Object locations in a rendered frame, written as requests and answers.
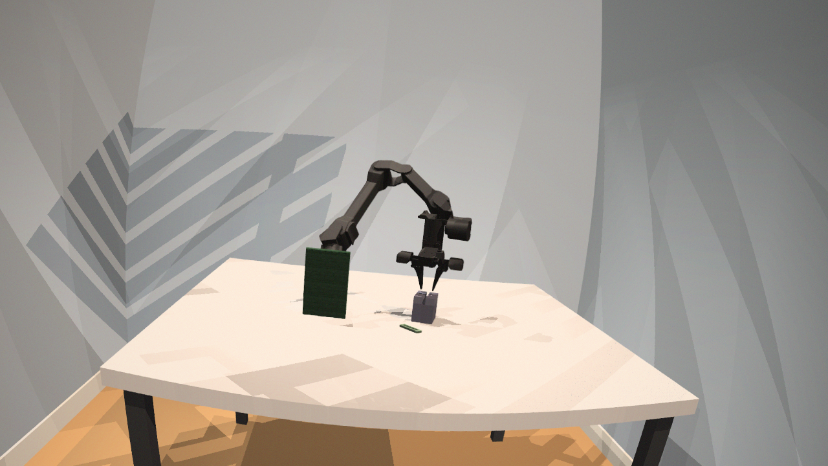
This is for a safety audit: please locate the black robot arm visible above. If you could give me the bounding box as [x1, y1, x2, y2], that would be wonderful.
[319, 161, 472, 268]

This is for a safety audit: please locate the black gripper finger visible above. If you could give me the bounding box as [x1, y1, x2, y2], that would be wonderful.
[432, 268, 449, 291]
[411, 265, 424, 289]

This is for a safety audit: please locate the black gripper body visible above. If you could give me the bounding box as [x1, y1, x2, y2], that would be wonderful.
[396, 235, 464, 271]

